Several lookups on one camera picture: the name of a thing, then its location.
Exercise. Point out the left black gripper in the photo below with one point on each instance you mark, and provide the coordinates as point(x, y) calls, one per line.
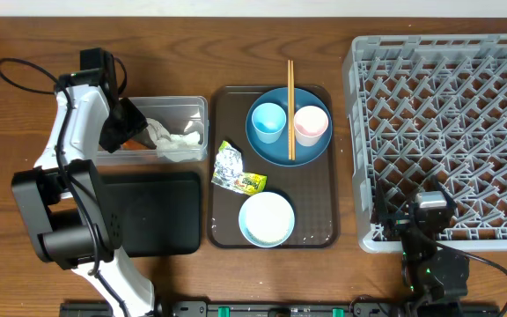
point(113, 143)

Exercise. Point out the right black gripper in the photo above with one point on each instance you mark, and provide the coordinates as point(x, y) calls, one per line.
point(381, 213)

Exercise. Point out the orange carrot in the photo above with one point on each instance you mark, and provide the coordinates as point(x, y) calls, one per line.
point(132, 145)

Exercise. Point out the white tissue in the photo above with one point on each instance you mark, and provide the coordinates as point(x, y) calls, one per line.
point(178, 148)
point(157, 131)

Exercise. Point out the yellow foil snack wrapper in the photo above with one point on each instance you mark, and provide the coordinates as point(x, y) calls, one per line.
point(229, 174)

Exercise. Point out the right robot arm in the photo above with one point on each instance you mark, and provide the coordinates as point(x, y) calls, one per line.
point(436, 275)

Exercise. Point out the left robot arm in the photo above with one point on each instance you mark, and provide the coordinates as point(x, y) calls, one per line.
point(71, 217)

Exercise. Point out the grey dishwasher rack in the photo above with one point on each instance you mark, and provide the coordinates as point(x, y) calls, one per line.
point(423, 106)

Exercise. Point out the clear plastic bin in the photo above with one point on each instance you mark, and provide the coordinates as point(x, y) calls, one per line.
point(180, 115)

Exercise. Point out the black tray bin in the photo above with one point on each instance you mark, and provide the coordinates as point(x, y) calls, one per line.
point(160, 212)

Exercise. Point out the brown serving tray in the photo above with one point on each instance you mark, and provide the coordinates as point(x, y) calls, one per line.
point(310, 188)

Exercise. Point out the pink white cup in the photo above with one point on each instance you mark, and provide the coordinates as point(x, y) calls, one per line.
point(310, 123)

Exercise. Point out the light blue cup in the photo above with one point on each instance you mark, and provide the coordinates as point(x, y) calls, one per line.
point(268, 120)

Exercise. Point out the dark blue plate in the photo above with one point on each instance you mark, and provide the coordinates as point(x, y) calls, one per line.
point(277, 152)

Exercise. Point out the light blue white bowl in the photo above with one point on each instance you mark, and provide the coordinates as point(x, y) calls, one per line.
point(266, 219)

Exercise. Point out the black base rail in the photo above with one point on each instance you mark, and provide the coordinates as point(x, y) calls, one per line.
point(356, 309)

